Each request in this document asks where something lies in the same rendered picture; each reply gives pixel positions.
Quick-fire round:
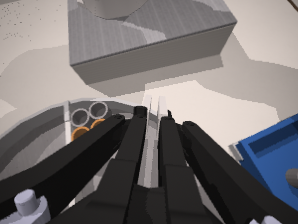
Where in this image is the grey metal bushing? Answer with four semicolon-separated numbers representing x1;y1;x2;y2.
285;168;298;188
70;108;95;129
89;101;112;121

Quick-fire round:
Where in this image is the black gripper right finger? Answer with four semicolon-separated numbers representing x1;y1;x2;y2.
156;96;298;224

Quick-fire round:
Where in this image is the blue crate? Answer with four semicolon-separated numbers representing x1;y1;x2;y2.
228;114;298;211

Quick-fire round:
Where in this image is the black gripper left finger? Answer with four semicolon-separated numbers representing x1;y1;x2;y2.
0;94;152;224

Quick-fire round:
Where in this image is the grey round table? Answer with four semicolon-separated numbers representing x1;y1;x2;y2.
0;98;225;224

